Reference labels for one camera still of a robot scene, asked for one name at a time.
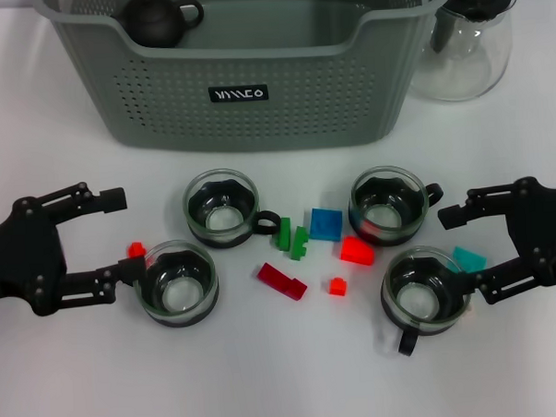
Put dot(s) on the teal square toy plate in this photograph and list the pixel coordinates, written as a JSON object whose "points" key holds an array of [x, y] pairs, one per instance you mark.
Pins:
{"points": [[471, 257]]}

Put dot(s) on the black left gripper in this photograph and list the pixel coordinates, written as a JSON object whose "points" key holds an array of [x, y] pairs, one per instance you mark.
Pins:
{"points": [[26, 256]]}

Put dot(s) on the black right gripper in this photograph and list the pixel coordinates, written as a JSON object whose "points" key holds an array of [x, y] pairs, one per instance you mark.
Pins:
{"points": [[547, 233]]}

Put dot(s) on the red sloped toy brick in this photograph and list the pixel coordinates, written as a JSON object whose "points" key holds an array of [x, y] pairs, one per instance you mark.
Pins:
{"points": [[356, 252]]}

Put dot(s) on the dark red long brick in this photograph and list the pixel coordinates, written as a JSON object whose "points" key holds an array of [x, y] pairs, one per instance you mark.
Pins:
{"points": [[276, 278]]}

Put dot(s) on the glass teacup black holder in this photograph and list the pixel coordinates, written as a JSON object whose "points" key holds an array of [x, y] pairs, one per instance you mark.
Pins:
{"points": [[161, 273], [401, 286], [367, 200], [199, 205]]}

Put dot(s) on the dark brown clay teapot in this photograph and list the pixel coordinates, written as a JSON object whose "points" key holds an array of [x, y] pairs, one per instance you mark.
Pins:
{"points": [[152, 24]]}

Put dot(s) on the glass carafe black lid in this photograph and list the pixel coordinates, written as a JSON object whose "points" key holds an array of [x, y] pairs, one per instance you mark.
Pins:
{"points": [[466, 71]]}

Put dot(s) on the grey-green perforated plastic basket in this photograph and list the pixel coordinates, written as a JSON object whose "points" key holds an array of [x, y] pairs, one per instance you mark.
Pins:
{"points": [[256, 122]]}

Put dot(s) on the green toy brick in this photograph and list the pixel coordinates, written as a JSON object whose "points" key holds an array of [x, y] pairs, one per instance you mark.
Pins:
{"points": [[284, 236], [299, 244]]}

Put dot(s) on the blue square toy plate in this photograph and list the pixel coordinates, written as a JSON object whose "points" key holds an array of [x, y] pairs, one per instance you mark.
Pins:
{"points": [[326, 224]]}

